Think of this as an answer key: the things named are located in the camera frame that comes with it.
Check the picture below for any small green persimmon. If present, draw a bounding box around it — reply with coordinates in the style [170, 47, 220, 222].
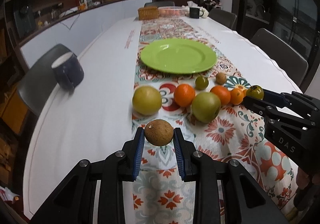
[246, 85, 264, 100]

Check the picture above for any small orange mandarin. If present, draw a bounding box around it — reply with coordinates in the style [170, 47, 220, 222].
[230, 88, 244, 105]

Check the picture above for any large orange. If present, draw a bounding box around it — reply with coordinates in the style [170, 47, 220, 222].
[210, 85, 231, 106]

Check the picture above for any brown round longan fruit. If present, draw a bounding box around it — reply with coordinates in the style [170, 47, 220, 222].
[144, 119, 174, 147]

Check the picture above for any green apple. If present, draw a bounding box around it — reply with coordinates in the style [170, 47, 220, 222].
[191, 92, 221, 123]

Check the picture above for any small green tomato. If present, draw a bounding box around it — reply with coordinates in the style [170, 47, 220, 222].
[195, 76, 209, 90]

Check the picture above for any orange tangerine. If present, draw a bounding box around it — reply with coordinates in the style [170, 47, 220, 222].
[174, 84, 196, 108]

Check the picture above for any grey chair right near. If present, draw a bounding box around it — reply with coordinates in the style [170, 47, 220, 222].
[251, 28, 309, 86]

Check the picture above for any grey chair right far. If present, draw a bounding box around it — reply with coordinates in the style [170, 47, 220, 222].
[208, 8, 237, 30]

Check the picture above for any lime green plate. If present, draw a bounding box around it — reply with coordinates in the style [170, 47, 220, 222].
[140, 38, 217, 74]

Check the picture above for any dark blue mug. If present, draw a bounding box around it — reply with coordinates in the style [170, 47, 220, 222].
[51, 52, 84, 92]

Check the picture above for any black mug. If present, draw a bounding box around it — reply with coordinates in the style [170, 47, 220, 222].
[189, 7, 204, 19]

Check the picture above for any white crumpled cloth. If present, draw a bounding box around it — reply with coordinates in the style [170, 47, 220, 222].
[186, 1, 209, 19]

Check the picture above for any grey chair table end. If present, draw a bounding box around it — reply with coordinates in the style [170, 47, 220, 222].
[144, 1, 175, 7]

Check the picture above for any woven wicker basket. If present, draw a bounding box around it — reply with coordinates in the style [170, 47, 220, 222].
[138, 6, 159, 20]

